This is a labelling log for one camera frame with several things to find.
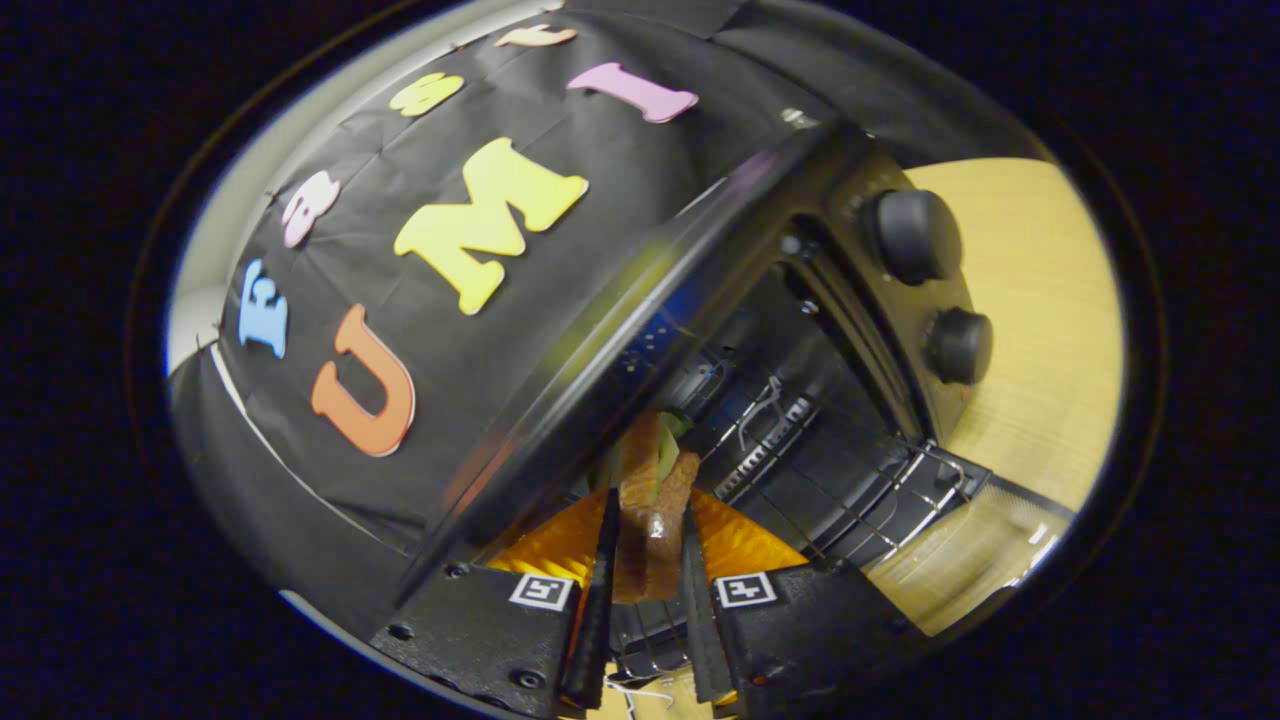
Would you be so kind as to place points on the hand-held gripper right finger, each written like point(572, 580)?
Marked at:
point(700, 620)

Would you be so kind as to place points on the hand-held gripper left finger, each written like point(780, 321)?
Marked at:
point(597, 620)

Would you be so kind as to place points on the toasted sandwich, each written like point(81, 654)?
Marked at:
point(655, 510)

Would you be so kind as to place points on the black toaster oven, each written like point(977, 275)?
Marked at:
point(910, 240)

